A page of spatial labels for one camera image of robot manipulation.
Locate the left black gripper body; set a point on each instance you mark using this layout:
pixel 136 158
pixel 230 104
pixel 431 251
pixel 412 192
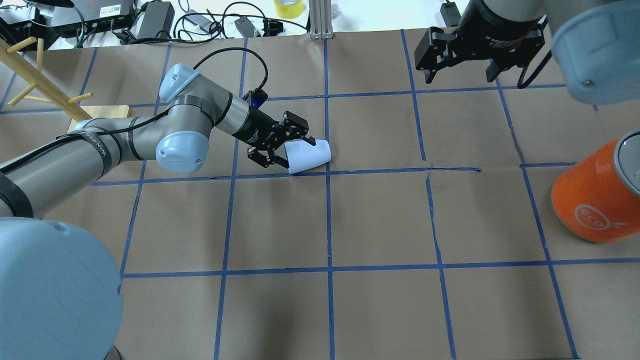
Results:
pixel 253 131

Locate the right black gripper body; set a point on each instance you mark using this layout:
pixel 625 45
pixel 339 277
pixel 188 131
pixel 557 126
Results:
pixel 492 25

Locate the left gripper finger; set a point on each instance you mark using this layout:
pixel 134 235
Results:
pixel 268 159
pixel 295 128

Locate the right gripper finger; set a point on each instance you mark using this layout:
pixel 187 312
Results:
pixel 502 62
pixel 432 53

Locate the light blue paper cup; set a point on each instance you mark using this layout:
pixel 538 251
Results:
pixel 303 156

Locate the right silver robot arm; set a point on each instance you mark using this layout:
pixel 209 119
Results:
pixel 596 44

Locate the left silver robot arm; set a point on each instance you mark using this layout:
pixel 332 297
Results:
pixel 60 285

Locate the yellow tape roll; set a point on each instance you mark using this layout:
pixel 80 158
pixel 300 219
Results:
pixel 289 9

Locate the orange cylindrical container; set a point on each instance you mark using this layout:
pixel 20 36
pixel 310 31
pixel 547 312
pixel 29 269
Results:
pixel 598 199

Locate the wooden mug rack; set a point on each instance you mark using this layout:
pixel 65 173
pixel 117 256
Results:
pixel 40 88

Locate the aluminium frame post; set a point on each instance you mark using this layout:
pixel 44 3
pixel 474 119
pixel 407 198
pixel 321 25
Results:
pixel 320 19

